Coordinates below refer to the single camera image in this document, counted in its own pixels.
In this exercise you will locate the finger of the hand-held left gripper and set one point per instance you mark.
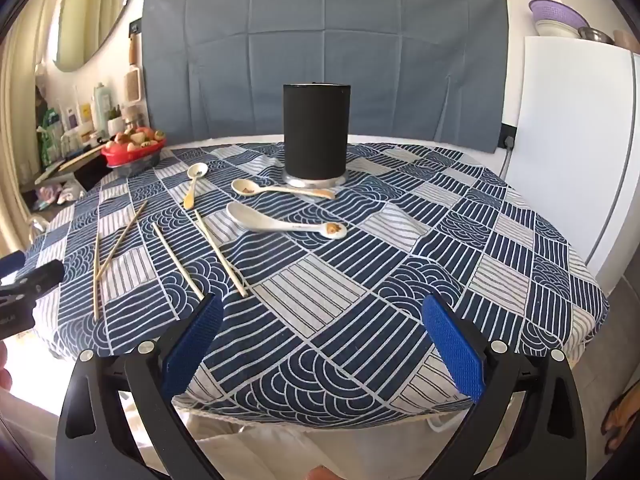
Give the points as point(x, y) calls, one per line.
point(11, 262)
point(42, 275)

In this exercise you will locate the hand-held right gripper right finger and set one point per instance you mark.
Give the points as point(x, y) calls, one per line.
point(452, 347)

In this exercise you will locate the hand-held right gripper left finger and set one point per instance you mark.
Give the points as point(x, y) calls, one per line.
point(195, 345)

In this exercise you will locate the wooden chopstick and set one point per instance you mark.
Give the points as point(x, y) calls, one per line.
point(177, 260)
point(220, 252)
point(95, 280)
point(120, 245)

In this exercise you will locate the large white ceramic spoon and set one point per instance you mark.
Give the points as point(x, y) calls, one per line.
point(260, 220)

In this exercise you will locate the white spoon with brown tip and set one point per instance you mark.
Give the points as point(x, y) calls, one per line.
point(250, 187)

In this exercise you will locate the black cylindrical utensil holder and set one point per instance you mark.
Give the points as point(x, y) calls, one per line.
point(315, 135)

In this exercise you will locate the blue white patterned tablecloth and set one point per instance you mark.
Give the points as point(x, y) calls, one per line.
point(350, 300)

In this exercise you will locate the bundle of long wooden sticks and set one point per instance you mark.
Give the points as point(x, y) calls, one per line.
point(80, 160)

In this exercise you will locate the beige curtain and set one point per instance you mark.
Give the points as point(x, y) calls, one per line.
point(20, 125)

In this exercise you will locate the red fruit bowl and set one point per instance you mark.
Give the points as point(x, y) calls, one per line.
point(130, 156)

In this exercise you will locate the pile of pale strawberries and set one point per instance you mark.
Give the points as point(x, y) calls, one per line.
point(137, 137)

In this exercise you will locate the small plant in white pot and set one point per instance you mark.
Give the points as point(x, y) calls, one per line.
point(115, 122)

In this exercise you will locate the green bottle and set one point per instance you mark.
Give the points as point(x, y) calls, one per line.
point(101, 107)

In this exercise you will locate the person's sandalled foot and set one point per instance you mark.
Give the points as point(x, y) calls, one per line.
point(622, 420)

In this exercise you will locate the wooden hairbrush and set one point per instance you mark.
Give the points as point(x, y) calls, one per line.
point(133, 84)

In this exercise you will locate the white refrigerator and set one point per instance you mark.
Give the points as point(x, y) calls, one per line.
point(575, 135)

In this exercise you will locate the white bowl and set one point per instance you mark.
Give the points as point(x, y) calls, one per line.
point(555, 29)

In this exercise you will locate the grey-blue backdrop cloth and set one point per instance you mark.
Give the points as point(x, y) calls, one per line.
point(325, 35)

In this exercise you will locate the steel bowl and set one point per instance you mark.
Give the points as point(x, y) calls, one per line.
point(595, 35)

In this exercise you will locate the purple colander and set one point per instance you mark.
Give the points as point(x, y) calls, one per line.
point(557, 10)

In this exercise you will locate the wall power socket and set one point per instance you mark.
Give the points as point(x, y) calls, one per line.
point(507, 140)

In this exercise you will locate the round wall mirror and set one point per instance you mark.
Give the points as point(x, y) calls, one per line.
point(95, 10)

